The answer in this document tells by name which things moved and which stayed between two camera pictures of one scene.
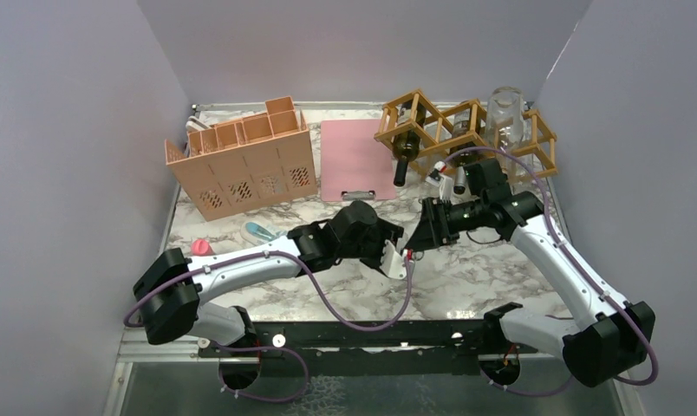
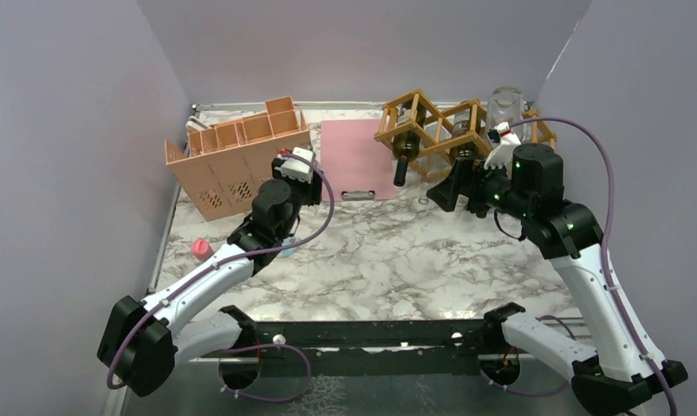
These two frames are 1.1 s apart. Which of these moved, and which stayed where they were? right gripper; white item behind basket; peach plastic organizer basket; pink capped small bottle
Moved: right gripper
Stayed: pink capped small bottle; white item behind basket; peach plastic organizer basket
